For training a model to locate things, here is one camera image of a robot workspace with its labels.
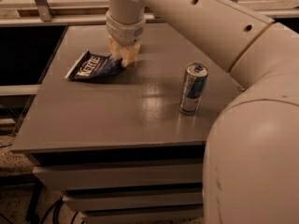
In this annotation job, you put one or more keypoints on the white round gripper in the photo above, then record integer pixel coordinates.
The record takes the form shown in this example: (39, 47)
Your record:
(125, 32)

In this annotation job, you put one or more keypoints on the blue Kettle chip bag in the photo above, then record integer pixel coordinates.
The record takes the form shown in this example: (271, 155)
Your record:
(93, 67)

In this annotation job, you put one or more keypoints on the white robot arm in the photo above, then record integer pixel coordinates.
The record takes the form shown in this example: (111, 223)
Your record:
(251, 164)

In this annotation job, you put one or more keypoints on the silver blue Red Bull can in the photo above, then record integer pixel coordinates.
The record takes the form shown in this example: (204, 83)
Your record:
(193, 86)

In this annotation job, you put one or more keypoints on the grey drawer cabinet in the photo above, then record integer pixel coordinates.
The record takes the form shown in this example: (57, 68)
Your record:
(121, 151)

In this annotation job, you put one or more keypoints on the metal window frame rail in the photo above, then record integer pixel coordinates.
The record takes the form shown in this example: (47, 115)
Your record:
(62, 13)

